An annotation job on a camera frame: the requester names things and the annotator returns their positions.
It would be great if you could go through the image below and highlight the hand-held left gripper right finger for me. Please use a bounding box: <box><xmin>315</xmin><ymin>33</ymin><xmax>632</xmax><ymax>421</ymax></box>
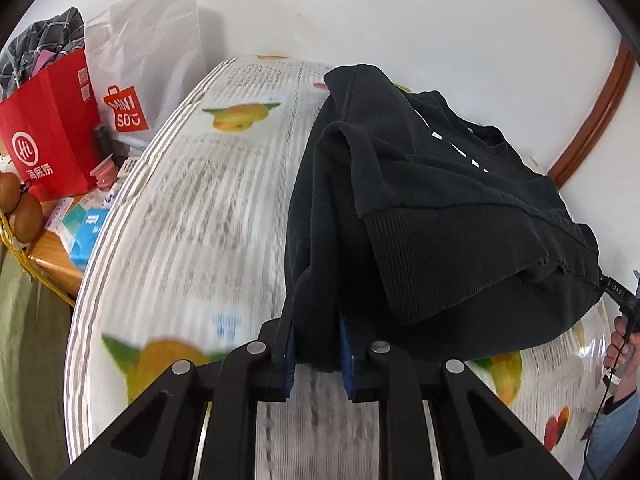
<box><xmin>340</xmin><ymin>316</ymin><xmax>576</xmax><ymax>480</ymax></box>

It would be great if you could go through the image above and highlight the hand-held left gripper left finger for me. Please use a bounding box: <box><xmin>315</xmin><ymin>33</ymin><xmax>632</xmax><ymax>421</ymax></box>
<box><xmin>60</xmin><ymin>305</ymin><xmax>297</xmax><ymax>480</ymax></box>

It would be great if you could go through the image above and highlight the black sweatshirt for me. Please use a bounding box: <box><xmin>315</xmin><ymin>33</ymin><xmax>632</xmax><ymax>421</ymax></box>
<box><xmin>284</xmin><ymin>64</ymin><xmax>603</xmax><ymax>372</ymax></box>

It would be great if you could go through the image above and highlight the person's right forearm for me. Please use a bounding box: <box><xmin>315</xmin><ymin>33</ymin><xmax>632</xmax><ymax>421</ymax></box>
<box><xmin>580</xmin><ymin>382</ymin><xmax>640</xmax><ymax>480</ymax></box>

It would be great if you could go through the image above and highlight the person's right hand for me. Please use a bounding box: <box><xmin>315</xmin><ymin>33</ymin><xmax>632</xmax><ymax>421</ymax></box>
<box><xmin>603</xmin><ymin>317</ymin><xmax>640</xmax><ymax>386</ymax></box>

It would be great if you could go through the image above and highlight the fruit print tablecloth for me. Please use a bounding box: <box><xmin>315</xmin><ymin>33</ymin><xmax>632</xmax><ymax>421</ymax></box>
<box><xmin>65</xmin><ymin>57</ymin><xmax>616</xmax><ymax>480</ymax></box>

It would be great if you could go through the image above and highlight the blue box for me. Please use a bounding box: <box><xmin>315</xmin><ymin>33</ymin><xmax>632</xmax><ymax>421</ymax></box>
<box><xmin>69</xmin><ymin>210</ymin><xmax>108</xmax><ymax>266</ymax></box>

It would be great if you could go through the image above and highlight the green bed sheet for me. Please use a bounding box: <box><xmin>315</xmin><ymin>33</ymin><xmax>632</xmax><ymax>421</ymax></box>
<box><xmin>0</xmin><ymin>247</ymin><xmax>76</xmax><ymax>466</ymax></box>

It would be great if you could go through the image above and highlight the pink cup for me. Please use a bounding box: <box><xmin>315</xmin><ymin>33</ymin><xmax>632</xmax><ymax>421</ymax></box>
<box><xmin>90</xmin><ymin>155</ymin><xmax>118</xmax><ymax>191</ymax></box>

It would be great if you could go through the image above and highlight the brown bottle gourd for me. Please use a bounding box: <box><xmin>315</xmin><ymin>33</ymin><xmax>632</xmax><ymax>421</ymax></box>
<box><xmin>0</xmin><ymin>172</ymin><xmax>45</xmax><ymax>243</ymax></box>

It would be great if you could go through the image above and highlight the white plastic shopping bag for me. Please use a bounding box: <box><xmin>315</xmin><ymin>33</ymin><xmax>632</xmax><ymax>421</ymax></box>
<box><xmin>84</xmin><ymin>0</ymin><xmax>208</xmax><ymax>143</ymax></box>

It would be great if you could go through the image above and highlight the red paper bag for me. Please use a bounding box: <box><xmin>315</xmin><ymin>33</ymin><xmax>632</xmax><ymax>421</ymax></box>
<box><xmin>0</xmin><ymin>49</ymin><xmax>103</xmax><ymax>203</ymax></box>

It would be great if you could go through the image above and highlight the grey plaid cloth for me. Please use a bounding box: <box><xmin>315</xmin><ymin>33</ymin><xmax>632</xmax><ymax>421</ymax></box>
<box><xmin>0</xmin><ymin>7</ymin><xmax>86</xmax><ymax>103</ymax></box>

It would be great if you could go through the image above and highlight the black cable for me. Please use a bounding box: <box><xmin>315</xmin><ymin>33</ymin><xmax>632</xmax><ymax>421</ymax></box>
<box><xmin>580</xmin><ymin>360</ymin><xmax>618</xmax><ymax>480</ymax></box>

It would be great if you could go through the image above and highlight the brown wooden door frame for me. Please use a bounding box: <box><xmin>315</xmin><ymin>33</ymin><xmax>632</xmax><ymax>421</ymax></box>
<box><xmin>547</xmin><ymin>37</ymin><xmax>640</xmax><ymax>191</ymax></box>

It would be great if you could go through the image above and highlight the yellow cord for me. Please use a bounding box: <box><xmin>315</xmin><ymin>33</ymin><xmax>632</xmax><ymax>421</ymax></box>
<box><xmin>0</xmin><ymin>212</ymin><xmax>76</xmax><ymax>306</ymax></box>

